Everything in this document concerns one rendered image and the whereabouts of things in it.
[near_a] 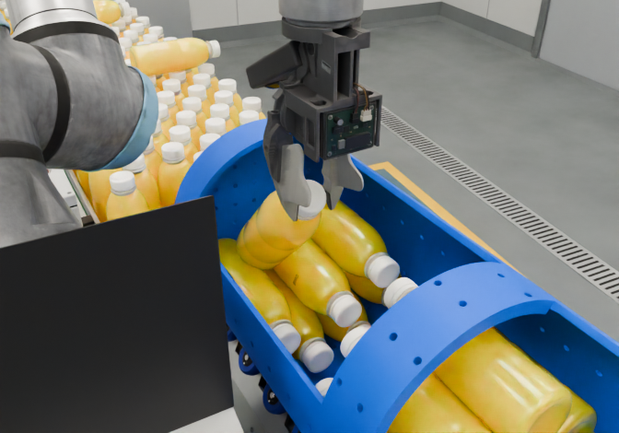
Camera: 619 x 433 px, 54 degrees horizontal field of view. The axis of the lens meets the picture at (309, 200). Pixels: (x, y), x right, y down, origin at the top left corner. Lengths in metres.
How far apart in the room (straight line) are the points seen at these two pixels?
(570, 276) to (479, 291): 2.20
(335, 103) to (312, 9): 0.08
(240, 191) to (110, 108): 0.33
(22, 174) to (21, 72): 0.10
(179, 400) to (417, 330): 0.21
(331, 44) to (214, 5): 4.87
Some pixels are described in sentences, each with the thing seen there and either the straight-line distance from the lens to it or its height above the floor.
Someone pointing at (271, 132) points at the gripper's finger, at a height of 1.33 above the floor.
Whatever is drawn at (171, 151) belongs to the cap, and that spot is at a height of 1.10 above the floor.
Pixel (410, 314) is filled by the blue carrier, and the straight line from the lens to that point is 0.54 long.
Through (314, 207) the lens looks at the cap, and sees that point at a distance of 0.65.
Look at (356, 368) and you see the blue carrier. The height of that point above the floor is 1.18.
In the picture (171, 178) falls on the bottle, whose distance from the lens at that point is 1.10.
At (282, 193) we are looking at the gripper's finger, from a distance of 0.62.
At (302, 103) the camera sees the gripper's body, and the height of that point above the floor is 1.38.
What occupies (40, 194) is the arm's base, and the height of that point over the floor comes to 1.34.
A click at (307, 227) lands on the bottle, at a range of 0.68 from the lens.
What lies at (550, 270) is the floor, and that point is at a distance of 2.76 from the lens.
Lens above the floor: 1.58
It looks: 31 degrees down
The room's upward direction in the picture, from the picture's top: straight up
